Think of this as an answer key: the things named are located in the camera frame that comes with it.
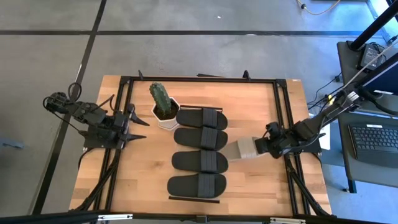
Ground black slide sandal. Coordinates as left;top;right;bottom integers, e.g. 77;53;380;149
173;126;229;151
167;173;228;199
175;107;229;131
170;149;229;174

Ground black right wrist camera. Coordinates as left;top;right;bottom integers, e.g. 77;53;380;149
265;121;281;138

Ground black aluminium table frame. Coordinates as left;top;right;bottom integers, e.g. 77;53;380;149
70;70;332;217

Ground black keyboard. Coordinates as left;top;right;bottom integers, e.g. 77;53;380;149
347;123;398;169

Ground dark flat monitor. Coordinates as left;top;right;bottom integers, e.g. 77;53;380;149
354;51;398;96

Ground white paper sheet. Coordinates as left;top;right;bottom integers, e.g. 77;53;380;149
319;132;331;151

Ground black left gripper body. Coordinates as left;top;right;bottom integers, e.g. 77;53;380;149
111;110;132;149

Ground yellow floor cable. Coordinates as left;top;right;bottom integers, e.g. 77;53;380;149
297;0;342;16

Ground black stand pole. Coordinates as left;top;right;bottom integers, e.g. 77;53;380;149
348;0;398;51

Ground white faceted planter pot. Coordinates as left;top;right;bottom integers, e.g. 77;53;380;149
151;96;181;131

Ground grey slide sandal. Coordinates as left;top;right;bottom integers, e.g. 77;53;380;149
221;136;265;162

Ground silver beam bracket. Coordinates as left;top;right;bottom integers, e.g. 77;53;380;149
269;217;306;224
97;213;134;222

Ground green cactus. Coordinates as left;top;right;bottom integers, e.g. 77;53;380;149
149;82;173;118

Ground black rig beam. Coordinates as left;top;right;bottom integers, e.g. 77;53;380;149
0;210;398;224

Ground grey side desk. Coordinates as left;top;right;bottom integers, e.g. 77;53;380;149
336;40;398;194

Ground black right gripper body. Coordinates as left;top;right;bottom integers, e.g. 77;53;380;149
264;131;299;159

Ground black power adapter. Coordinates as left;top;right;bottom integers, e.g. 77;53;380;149
359;43;382;71

